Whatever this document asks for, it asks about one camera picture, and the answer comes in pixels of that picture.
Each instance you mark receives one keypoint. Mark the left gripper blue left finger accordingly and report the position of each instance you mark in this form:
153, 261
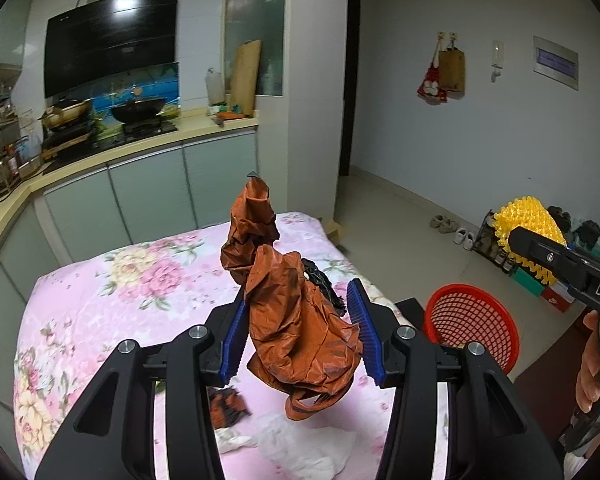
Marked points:
233, 338

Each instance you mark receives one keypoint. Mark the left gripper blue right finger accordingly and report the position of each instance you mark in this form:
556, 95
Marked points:
360, 311

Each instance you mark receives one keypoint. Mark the orange plastic bag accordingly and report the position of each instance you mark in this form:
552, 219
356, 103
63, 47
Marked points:
302, 346

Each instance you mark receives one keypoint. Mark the white tissue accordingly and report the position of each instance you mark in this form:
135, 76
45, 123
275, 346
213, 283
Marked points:
302, 451

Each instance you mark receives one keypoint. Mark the kitchen counter cabinets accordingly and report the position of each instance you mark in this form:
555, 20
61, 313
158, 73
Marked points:
144, 190

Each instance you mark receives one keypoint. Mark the right hand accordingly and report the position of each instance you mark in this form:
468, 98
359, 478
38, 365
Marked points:
588, 382

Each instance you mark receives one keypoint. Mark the stacked shoe boxes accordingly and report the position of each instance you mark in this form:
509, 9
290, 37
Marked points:
530, 235

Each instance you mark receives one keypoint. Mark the black stool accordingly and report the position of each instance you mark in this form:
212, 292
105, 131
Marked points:
412, 311

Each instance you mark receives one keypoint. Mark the cardboard box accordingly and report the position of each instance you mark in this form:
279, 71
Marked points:
335, 233

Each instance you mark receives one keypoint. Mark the red plastic mesh basket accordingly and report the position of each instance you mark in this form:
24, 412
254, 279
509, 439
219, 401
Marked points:
457, 314

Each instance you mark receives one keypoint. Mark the black shoe rack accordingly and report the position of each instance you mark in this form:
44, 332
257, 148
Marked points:
486, 245

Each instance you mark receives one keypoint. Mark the beige slippers pair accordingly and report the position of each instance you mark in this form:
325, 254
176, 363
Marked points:
443, 225

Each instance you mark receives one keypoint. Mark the white shoes pair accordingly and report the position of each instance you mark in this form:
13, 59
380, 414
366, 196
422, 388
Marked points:
465, 238

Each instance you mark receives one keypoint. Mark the red hanging bag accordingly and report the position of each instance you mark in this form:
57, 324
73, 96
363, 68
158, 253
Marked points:
430, 90

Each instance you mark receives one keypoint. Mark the white intercom phone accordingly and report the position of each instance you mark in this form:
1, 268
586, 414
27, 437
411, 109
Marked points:
497, 62

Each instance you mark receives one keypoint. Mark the black wok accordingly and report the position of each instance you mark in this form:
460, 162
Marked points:
138, 110

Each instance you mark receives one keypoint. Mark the brown paper bag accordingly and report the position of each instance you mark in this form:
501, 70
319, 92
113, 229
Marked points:
452, 67

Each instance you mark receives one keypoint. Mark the wooden cutting board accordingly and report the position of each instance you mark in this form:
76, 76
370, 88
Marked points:
243, 80

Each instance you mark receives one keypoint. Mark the brass pot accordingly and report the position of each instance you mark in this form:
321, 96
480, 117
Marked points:
65, 112

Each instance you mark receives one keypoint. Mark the black range hood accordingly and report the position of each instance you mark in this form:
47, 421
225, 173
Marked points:
107, 37

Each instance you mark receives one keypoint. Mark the grey wall panel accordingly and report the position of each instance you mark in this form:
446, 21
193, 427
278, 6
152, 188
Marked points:
556, 62

